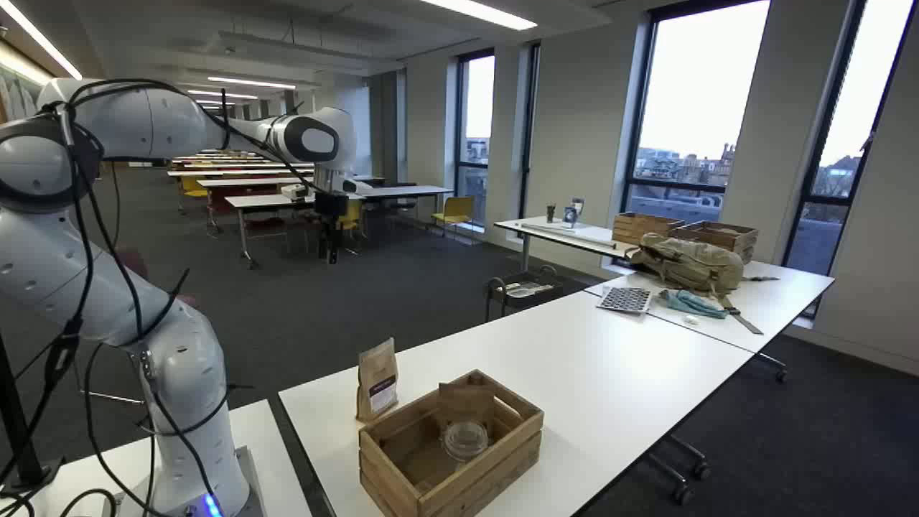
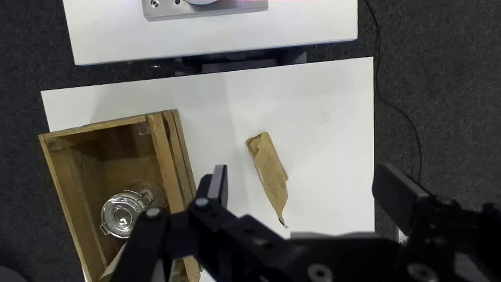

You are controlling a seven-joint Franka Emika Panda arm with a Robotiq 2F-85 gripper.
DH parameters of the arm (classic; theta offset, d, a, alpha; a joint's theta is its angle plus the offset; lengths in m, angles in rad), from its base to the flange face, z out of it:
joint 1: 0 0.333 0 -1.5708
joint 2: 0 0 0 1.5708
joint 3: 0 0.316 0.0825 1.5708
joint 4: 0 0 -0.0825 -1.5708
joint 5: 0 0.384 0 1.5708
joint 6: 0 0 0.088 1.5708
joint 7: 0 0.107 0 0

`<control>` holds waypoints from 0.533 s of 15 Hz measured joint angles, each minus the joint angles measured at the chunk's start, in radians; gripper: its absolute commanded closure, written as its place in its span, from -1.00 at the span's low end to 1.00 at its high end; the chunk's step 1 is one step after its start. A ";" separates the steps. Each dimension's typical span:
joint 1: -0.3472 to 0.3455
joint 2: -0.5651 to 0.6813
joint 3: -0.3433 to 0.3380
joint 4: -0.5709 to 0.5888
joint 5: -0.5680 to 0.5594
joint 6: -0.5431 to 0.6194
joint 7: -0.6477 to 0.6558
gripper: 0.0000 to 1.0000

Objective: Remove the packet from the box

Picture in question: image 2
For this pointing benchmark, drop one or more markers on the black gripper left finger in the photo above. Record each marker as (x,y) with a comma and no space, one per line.
(215,185)

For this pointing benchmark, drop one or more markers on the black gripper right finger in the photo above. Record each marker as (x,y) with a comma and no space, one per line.
(398,195)

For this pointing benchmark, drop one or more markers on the brown paper packet on table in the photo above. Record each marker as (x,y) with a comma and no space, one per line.
(270,171)

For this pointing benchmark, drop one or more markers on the wooden crate box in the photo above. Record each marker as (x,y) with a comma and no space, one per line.
(90,165)

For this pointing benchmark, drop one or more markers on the clear glass jar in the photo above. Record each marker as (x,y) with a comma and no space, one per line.
(121,210)

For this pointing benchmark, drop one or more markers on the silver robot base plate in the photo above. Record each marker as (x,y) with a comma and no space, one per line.
(161,10)

